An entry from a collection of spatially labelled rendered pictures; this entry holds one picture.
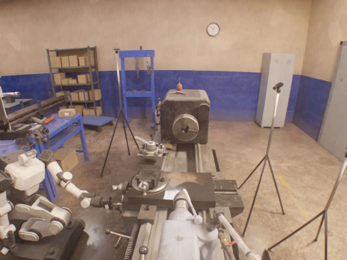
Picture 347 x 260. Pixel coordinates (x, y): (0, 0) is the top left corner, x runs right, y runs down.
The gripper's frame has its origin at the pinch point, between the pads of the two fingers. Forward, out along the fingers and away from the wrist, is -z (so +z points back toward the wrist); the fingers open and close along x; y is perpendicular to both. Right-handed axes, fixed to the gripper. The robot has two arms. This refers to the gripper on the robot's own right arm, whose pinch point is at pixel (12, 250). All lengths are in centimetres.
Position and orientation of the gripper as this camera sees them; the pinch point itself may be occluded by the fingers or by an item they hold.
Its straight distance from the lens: 229.6
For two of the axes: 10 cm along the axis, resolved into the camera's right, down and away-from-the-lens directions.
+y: 3.1, -2.5, 9.2
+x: 9.4, 2.4, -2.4
